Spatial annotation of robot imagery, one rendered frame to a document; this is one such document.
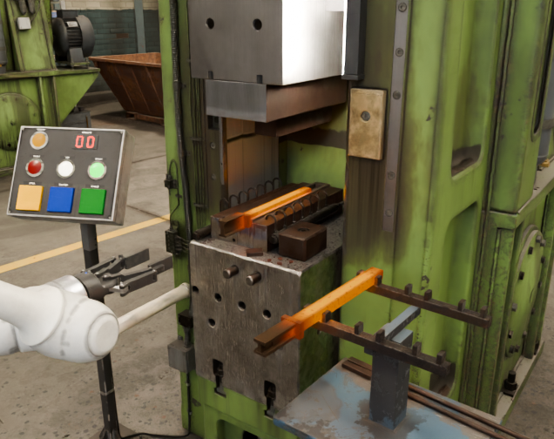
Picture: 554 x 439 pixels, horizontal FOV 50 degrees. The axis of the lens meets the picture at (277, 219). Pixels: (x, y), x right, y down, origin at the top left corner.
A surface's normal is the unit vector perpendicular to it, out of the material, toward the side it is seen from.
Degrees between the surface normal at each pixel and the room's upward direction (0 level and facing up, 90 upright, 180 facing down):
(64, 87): 90
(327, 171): 90
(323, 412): 0
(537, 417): 0
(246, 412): 90
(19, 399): 0
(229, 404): 90
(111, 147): 60
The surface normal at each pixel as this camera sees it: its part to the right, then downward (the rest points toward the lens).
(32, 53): 0.64, 0.07
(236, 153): 0.82, 0.19
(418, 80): -0.57, 0.28
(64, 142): -0.15, -0.18
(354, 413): 0.00, -0.94
